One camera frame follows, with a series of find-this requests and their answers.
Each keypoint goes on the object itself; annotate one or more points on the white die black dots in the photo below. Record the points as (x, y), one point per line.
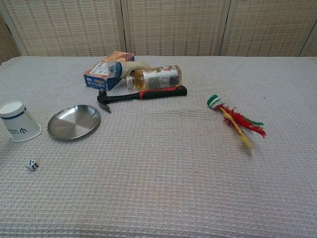
(32, 165)

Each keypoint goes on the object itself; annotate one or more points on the white paper cup blue print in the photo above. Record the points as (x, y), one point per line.
(21, 124)

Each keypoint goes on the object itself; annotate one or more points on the round metal plate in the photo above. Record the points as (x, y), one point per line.
(74, 122)

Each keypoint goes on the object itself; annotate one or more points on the black hammer red grip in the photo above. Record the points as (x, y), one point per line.
(153, 93)

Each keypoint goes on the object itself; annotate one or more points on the clear bottle amber drink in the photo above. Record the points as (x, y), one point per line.
(158, 78)

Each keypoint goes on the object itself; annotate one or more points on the grey waffle weave tablecloth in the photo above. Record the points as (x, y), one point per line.
(158, 173)

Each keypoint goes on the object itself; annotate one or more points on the beige bottle clear cap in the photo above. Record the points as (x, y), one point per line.
(131, 67)

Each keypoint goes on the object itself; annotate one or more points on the blue and orange carton box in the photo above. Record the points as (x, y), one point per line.
(99, 79)

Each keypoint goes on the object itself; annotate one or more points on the red green yellow feather shuttlecock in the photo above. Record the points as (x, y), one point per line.
(237, 120)

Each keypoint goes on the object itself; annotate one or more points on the woven beige folding screen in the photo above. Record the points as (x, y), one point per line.
(173, 24)

